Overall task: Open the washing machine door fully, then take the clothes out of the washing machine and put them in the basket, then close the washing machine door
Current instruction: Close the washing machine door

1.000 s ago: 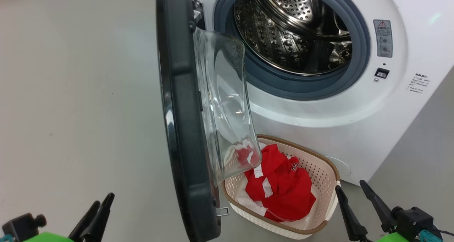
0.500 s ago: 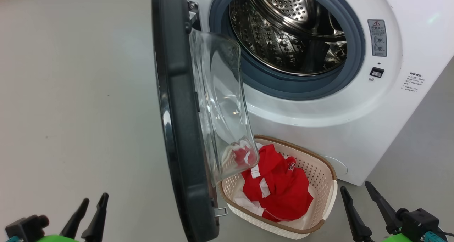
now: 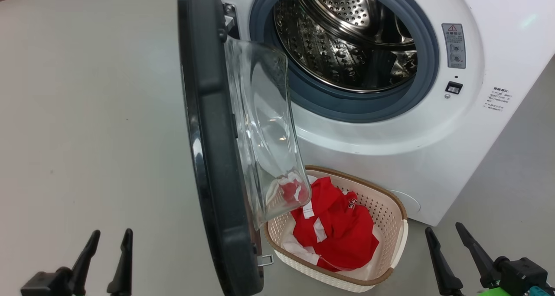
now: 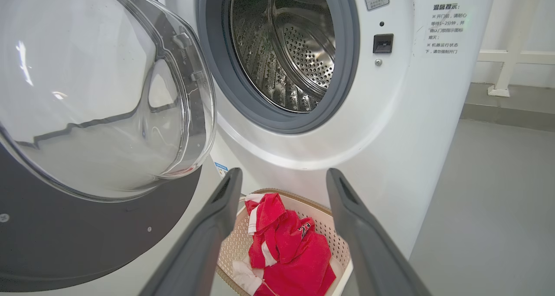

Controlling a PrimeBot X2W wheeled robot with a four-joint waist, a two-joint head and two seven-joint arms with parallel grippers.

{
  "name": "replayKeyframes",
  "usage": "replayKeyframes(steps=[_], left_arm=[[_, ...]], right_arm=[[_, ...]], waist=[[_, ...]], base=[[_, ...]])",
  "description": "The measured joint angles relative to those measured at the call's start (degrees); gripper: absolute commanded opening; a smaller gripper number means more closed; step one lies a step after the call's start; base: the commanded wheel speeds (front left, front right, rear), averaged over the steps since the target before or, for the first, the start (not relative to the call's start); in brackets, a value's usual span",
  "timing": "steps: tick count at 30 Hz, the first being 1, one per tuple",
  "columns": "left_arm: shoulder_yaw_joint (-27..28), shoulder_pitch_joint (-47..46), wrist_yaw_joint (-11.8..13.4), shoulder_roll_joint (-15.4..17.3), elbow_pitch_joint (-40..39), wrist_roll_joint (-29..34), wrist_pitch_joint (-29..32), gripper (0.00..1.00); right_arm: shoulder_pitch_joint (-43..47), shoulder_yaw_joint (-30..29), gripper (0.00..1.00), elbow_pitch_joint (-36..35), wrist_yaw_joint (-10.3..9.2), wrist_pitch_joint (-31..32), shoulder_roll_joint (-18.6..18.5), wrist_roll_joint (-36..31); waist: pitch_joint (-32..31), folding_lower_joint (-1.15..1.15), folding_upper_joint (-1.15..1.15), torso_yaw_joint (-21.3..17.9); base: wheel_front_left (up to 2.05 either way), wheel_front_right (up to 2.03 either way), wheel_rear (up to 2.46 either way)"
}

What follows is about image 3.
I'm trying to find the cream perforated laundry basket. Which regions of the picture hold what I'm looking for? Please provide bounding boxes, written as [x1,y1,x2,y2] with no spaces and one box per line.
[262,165,409,293]

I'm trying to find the grey rubber door gasket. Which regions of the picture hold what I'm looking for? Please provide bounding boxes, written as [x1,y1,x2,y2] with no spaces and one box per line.
[249,0,440,124]

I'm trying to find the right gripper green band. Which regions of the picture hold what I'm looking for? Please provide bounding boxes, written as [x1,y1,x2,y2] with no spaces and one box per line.
[424,222,510,296]

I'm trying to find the white front-load washing machine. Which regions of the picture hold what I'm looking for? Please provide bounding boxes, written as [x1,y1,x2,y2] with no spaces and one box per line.
[173,0,555,227]

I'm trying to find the grey warning sticker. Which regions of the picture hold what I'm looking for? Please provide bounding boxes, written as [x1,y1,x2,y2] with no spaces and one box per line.
[442,23,467,69]

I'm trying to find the perforated steel washer drum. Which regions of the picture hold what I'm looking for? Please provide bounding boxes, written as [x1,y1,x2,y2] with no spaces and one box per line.
[273,0,419,93]

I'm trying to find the round drain filter cover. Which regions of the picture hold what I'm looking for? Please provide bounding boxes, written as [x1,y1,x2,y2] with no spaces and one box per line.
[387,189,421,215]

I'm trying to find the small printed text sticker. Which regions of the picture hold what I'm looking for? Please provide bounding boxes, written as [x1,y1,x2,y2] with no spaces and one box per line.
[485,87,511,113]

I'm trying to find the red garment with white stripes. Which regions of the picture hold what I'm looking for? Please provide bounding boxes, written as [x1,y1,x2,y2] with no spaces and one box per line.
[277,177,380,273]

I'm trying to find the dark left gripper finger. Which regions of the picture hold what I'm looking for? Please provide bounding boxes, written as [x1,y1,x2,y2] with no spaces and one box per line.
[56,230,101,296]
[107,228,134,296]

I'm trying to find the metal door hinge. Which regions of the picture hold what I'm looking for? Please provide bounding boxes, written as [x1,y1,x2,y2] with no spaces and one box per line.
[223,3,240,40]

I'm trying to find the black round glass washer door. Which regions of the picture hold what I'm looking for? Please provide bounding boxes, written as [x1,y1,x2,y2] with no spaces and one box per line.
[177,0,313,296]

